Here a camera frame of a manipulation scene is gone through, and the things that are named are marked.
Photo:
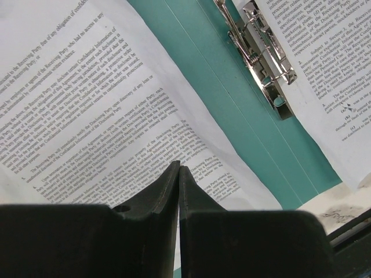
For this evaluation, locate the metal folder clip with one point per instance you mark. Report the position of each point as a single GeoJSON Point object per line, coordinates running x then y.
{"type": "Point", "coordinates": [262, 54]}

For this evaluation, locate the teal file folder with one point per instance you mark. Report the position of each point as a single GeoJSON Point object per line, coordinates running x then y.
{"type": "Point", "coordinates": [280, 152]}

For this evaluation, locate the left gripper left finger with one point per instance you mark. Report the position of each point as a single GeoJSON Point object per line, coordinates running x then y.
{"type": "Point", "coordinates": [134, 239]}

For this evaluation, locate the printed paper sheets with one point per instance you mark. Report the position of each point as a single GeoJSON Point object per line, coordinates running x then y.
{"type": "Point", "coordinates": [93, 110]}

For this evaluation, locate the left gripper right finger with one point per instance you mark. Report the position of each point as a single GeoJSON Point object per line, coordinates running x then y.
{"type": "Point", "coordinates": [215, 242]}

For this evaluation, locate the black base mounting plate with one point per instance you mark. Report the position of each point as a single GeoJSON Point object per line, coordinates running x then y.
{"type": "Point", "coordinates": [351, 246]}

